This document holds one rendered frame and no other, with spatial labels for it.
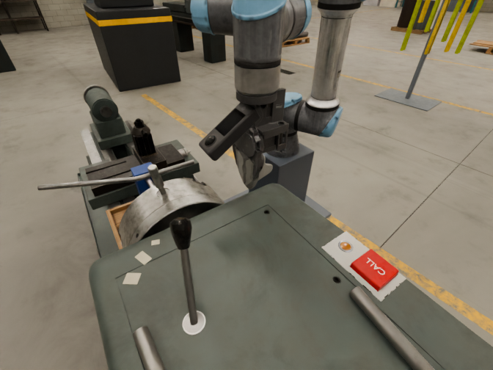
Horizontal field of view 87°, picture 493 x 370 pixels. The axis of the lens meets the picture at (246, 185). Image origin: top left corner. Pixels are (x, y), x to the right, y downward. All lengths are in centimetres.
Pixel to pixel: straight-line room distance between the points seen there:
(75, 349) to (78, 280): 48
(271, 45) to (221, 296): 40
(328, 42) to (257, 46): 50
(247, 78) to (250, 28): 7
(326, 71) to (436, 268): 187
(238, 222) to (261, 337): 24
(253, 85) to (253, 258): 31
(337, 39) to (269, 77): 48
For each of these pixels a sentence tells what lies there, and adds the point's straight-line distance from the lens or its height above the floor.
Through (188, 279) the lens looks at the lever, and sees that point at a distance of 42.
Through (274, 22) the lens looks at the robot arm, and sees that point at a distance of 42.
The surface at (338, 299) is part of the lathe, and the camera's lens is 50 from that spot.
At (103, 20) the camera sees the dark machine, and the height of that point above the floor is 112.
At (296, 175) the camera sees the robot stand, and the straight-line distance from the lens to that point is 114.
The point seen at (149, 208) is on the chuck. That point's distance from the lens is 70.
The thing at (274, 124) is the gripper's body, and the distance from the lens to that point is 49.
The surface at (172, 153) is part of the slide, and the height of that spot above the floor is 97.
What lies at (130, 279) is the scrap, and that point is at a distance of 54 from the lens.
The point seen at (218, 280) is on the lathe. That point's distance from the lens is 50.
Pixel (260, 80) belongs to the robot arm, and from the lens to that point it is 43.
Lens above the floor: 168
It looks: 39 degrees down
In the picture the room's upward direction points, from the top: straight up
